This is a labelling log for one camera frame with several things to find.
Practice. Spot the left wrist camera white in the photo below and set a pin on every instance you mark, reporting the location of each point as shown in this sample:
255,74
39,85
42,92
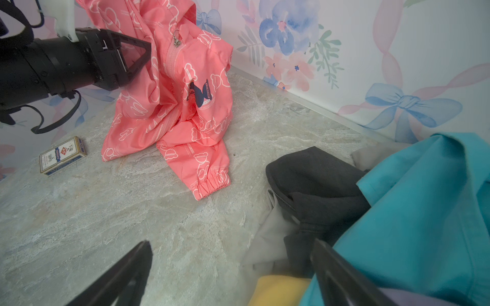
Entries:
63,11

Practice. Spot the light grey cloth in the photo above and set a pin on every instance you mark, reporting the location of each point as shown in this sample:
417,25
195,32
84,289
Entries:
267,253

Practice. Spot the teal cloth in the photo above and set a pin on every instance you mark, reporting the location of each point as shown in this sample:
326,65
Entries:
427,229

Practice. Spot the purple cloth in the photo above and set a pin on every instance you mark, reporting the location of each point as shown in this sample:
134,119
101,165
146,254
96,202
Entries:
406,298

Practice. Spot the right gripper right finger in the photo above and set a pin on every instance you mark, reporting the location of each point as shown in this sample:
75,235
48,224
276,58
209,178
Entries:
340,283

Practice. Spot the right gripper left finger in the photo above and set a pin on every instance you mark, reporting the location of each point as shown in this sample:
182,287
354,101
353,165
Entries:
123,283

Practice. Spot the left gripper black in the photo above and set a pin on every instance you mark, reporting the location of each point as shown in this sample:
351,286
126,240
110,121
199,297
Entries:
58,66

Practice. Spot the pink printed jacket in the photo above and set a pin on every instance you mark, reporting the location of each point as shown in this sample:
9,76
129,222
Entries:
181,101

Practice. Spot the dark grey cloth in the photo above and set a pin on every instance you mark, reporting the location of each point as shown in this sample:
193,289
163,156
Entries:
320,192

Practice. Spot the small card box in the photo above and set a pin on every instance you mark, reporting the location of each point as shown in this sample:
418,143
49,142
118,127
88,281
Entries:
62,156

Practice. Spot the yellow cloth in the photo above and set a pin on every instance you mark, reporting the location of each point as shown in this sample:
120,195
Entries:
279,290

